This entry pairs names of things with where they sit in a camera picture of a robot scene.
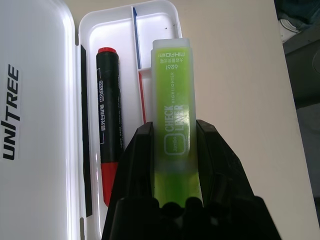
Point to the green highlighter pen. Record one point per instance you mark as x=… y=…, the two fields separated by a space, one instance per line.
x=172 y=100

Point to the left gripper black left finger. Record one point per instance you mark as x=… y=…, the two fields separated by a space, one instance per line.
x=140 y=162

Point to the black marker with red cap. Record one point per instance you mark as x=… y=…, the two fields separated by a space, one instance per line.
x=110 y=100

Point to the white sneaker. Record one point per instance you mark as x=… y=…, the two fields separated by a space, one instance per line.
x=287 y=26

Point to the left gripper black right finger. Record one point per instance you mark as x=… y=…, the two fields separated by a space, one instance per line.
x=217 y=170

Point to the white plastic pencil case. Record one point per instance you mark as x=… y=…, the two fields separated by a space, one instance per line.
x=37 y=75

